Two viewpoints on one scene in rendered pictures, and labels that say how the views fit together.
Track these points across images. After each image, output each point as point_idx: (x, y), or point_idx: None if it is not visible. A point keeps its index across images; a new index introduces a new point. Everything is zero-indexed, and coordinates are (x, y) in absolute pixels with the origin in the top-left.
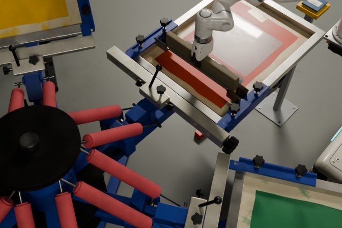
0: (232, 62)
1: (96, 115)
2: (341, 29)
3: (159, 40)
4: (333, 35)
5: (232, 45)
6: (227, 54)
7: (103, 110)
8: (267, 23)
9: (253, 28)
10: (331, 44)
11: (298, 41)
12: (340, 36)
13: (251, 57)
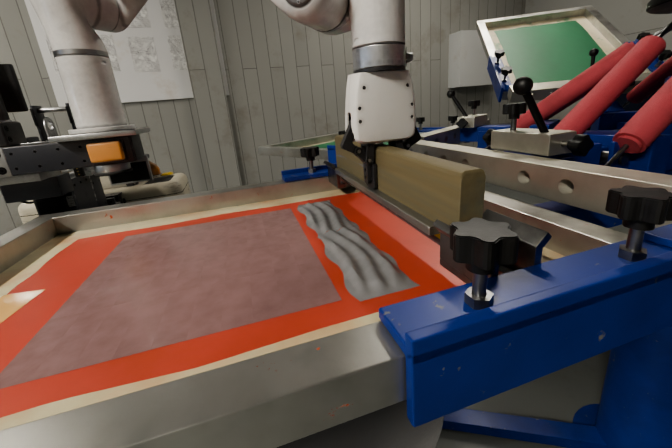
0: (284, 226)
1: (668, 79)
2: (117, 105)
3: (520, 222)
4: (124, 127)
5: (230, 254)
6: (273, 239)
7: (659, 91)
8: (43, 282)
9: (103, 278)
10: (134, 144)
11: (95, 234)
12: (124, 123)
13: (230, 227)
